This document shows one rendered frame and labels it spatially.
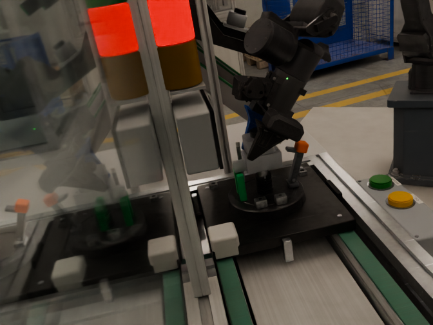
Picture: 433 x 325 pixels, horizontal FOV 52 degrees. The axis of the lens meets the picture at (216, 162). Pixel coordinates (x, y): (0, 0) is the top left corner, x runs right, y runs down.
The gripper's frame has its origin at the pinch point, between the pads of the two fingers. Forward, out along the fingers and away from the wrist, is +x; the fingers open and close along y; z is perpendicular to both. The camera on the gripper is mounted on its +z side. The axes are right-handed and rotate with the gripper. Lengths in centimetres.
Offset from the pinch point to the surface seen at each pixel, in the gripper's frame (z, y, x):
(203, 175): -7.8, -39.3, 23.9
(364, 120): -51, -53, -8
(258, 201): -3.9, 5.7, 8.6
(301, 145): -7.8, 1.1, -2.5
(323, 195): -15.9, 2.8, 3.9
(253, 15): -213, -885, -50
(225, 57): -87, -410, 20
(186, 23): 21.9, 20.8, -12.6
